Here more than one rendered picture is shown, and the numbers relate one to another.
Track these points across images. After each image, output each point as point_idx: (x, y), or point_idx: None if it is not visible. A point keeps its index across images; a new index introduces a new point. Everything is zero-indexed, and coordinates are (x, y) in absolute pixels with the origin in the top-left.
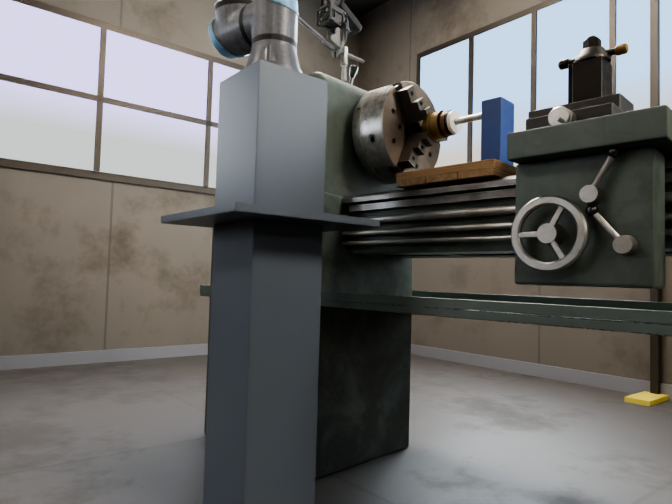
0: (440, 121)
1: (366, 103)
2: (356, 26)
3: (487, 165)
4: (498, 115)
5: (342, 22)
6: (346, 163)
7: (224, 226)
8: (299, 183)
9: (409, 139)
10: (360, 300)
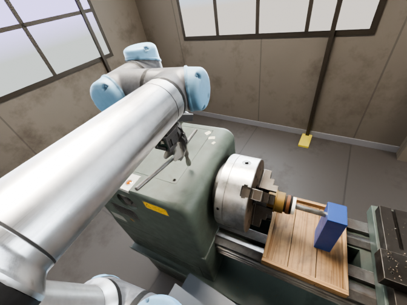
0: (284, 212)
1: (225, 207)
2: (189, 121)
3: (341, 294)
4: (340, 232)
5: (179, 137)
6: (211, 225)
7: None
8: None
9: (255, 209)
10: None
